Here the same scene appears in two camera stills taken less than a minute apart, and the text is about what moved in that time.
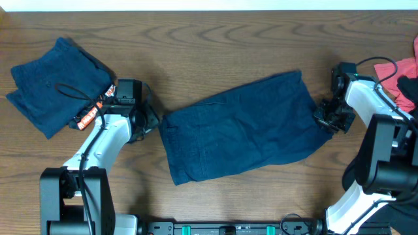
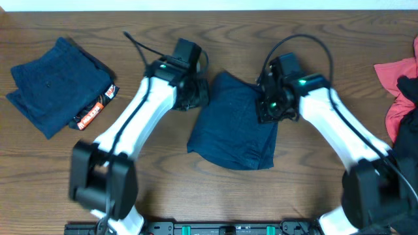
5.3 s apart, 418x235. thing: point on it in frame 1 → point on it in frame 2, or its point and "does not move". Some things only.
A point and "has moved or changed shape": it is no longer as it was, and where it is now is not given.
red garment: [406, 67] does not move
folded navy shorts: [51, 90] does not move
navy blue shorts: [266, 123] has moved or changed shape
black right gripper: [320, 114] → [263, 115]
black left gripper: [152, 118] → [204, 87]
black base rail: [304, 227] does not move
